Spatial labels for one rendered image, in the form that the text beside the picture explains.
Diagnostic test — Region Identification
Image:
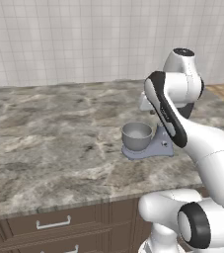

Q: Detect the lavender stand mixer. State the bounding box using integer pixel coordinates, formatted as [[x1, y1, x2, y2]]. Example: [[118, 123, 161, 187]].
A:
[[121, 124, 176, 161]]

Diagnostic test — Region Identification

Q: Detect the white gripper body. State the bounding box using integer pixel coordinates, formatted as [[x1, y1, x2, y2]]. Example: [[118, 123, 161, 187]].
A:
[[138, 91, 155, 113]]

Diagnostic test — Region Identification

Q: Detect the brown wooden cupboard door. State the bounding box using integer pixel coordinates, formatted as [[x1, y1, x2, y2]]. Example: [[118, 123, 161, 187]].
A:
[[111, 198, 153, 253]]

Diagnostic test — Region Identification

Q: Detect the white drawer handle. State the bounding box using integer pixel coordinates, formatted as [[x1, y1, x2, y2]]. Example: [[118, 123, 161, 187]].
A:
[[55, 244, 80, 253], [36, 214, 72, 231]]

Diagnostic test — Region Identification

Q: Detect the brown wooden drawer front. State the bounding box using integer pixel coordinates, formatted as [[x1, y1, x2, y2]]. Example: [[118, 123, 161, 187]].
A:
[[13, 229, 113, 253], [0, 205, 111, 241]]

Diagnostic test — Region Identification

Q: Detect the grey metal mixer bowl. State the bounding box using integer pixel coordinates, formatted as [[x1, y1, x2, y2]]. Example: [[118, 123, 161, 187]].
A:
[[121, 122, 154, 153]]

